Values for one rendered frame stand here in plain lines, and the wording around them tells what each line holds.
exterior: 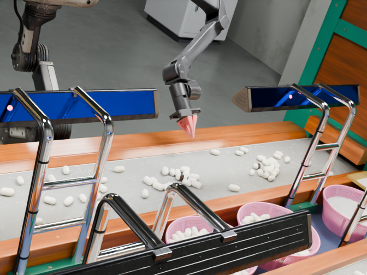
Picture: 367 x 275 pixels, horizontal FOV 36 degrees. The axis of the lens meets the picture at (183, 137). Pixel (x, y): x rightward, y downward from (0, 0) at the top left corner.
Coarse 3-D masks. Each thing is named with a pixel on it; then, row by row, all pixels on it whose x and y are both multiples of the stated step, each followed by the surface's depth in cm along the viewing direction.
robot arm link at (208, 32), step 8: (224, 16) 227; (208, 24) 227; (216, 24) 225; (224, 24) 226; (200, 32) 222; (208, 32) 222; (216, 32) 225; (192, 40) 218; (200, 40) 217; (208, 40) 221; (192, 48) 212; (200, 48) 216; (184, 56) 206; (192, 56) 211; (168, 64) 207; (176, 64) 202; (184, 64) 205; (168, 72) 203; (176, 72) 201; (168, 80) 205
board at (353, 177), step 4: (360, 172) 227; (364, 172) 228; (348, 176) 221; (352, 176) 221; (356, 176) 222; (360, 176) 224; (364, 176) 225; (352, 180) 220; (356, 180) 219; (360, 184) 217; (364, 188) 216
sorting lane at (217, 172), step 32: (128, 160) 190; (160, 160) 196; (192, 160) 203; (224, 160) 210; (256, 160) 218; (320, 160) 236; (64, 192) 163; (128, 192) 173; (160, 192) 178; (224, 192) 189; (0, 224) 143
